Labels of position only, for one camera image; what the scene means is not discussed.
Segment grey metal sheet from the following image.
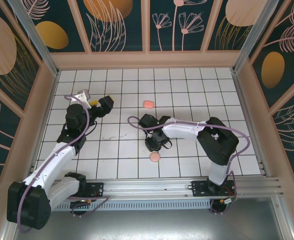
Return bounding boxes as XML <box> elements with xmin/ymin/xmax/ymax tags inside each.
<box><xmin>14</xmin><ymin>209</ymin><xmax>288</xmax><ymax>240</ymax></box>

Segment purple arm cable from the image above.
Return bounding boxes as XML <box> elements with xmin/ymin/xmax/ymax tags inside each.
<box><xmin>127</xmin><ymin>115</ymin><xmax>252</xmax><ymax>216</ymax></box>
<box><xmin>16</xmin><ymin>94</ymin><xmax>110</xmax><ymax>234</ymax></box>

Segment wall panel pale circle grass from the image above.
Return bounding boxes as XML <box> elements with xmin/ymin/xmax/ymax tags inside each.
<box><xmin>205</xmin><ymin>0</ymin><xmax>264</xmax><ymax>52</ymax></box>
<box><xmin>0</xmin><ymin>0</ymin><xmax>42</xmax><ymax>112</ymax></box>

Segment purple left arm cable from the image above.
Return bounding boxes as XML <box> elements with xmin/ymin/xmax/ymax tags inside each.
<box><xmin>16</xmin><ymin>94</ymin><xmax>110</xmax><ymax>234</ymax></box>

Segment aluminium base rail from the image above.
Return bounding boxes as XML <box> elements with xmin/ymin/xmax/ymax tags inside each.
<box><xmin>49</xmin><ymin>176</ymin><xmax>281</xmax><ymax>201</ymax></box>

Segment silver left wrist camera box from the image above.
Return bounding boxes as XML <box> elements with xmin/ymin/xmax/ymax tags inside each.
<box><xmin>70</xmin><ymin>88</ymin><xmax>92</xmax><ymax>110</ymax></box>

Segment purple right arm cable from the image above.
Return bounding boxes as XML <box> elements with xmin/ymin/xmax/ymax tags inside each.
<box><xmin>127</xmin><ymin>115</ymin><xmax>252</xmax><ymax>216</ymax></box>

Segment aluminium frame bar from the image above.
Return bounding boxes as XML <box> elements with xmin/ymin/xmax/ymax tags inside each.
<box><xmin>271</xmin><ymin>196</ymin><xmax>294</xmax><ymax>240</ymax></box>
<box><xmin>0</xmin><ymin>224</ymin><xmax>18</xmax><ymax>240</ymax></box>

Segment wall panel orange oval fern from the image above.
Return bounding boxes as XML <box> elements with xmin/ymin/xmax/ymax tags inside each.
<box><xmin>18</xmin><ymin>0</ymin><xmax>86</xmax><ymax>53</ymax></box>
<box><xmin>249</xmin><ymin>0</ymin><xmax>294</xmax><ymax>110</ymax></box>

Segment wall panel orange circle leaves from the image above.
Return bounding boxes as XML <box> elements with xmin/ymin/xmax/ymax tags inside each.
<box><xmin>76</xmin><ymin>0</ymin><xmax>144</xmax><ymax>53</ymax></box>

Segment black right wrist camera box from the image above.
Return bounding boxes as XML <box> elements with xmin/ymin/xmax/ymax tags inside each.
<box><xmin>139</xmin><ymin>113</ymin><xmax>158</xmax><ymax>128</ymax></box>

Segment slotted grey cable tray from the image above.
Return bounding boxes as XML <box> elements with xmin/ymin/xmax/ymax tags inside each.
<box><xmin>50</xmin><ymin>201</ymin><xmax>212</xmax><ymax>211</ymax></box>

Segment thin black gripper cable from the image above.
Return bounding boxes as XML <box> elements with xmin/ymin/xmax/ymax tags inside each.
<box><xmin>161</xmin><ymin>139</ymin><xmax>173</xmax><ymax>151</ymax></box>

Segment aluminium frame post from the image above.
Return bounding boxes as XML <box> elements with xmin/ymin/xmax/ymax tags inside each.
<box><xmin>6</xmin><ymin>0</ymin><xmax>61</xmax><ymax>77</ymax></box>
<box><xmin>232</xmin><ymin>0</ymin><xmax>286</xmax><ymax>75</ymax></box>

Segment aluminium table side rail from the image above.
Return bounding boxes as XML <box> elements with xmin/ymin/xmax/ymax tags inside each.
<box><xmin>230</xmin><ymin>67</ymin><xmax>272</xmax><ymax>178</ymax></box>
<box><xmin>28</xmin><ymin>69</ymin><xmax>61</xmax><ymax>180</ymax></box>

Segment wall panel pink flowers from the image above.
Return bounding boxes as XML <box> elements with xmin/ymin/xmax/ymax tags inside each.
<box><xmin>149</xmin><ymin>0</ymin><xmax>204</xmax><ymax>53</ymax></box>

